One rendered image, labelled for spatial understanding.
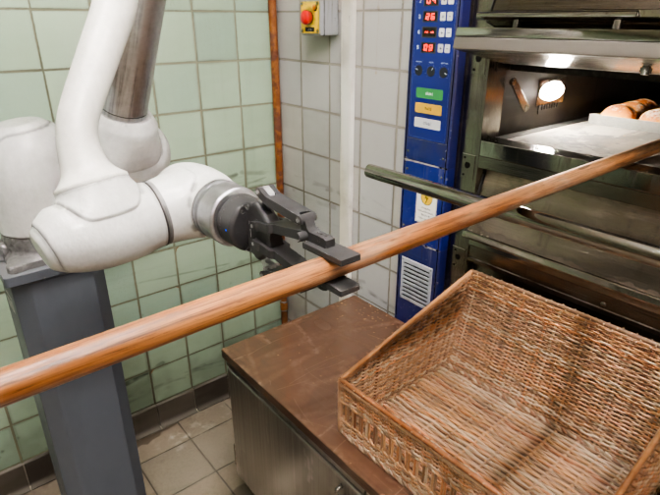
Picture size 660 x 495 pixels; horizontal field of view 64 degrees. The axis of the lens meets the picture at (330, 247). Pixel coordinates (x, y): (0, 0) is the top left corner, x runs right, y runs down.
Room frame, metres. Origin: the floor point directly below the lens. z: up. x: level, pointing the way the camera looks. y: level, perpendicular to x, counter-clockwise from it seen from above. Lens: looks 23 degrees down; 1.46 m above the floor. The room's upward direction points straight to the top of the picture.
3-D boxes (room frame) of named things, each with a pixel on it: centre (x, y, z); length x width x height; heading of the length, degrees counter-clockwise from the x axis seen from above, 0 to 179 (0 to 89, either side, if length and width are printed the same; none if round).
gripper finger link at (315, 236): (0.58, 0.02, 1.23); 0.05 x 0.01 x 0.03; 40
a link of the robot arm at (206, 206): (0.73, 0.15, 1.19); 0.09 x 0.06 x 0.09; 130
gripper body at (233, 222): (0.68, 0.10, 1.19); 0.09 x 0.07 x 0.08; 40
